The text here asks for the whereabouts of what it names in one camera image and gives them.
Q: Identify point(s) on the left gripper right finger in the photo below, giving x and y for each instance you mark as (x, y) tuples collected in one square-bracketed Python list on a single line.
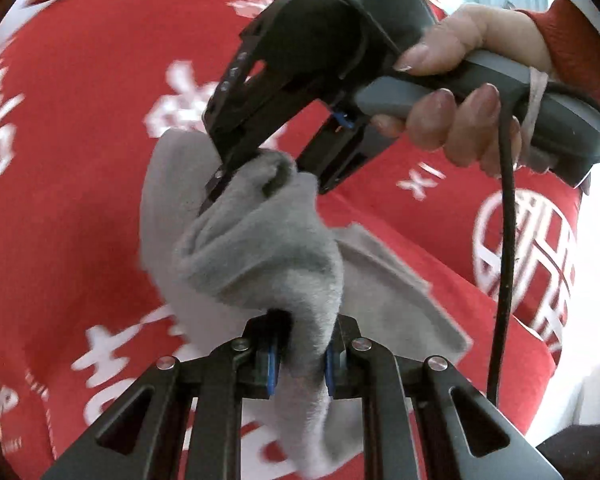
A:
[(342, 366)]

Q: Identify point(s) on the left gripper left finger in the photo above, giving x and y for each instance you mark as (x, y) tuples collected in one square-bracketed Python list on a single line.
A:
[(268, 336)]

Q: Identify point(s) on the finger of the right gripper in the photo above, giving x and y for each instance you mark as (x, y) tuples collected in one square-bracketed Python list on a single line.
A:
[(341, 147), (217, 185)]

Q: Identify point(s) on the grey knitted small garment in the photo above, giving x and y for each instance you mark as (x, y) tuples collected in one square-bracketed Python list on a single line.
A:
[(262, 245)]

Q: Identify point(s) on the right forearm in sleeve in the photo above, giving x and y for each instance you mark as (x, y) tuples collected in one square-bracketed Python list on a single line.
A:
[(571, 32)]

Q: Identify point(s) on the person's right hand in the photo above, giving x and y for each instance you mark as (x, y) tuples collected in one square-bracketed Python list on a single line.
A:
[(466, 132)]

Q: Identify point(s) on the red blanket with white characters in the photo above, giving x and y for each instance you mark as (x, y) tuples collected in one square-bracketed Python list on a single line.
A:
[(86, 89)]

